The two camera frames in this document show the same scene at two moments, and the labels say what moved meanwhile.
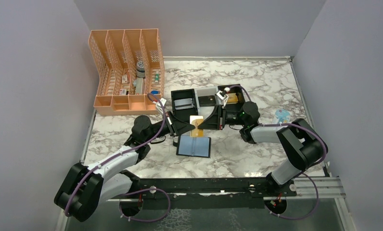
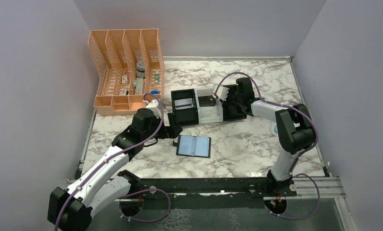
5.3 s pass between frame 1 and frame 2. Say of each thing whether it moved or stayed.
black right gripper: moved
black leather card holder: stayed
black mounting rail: stayed
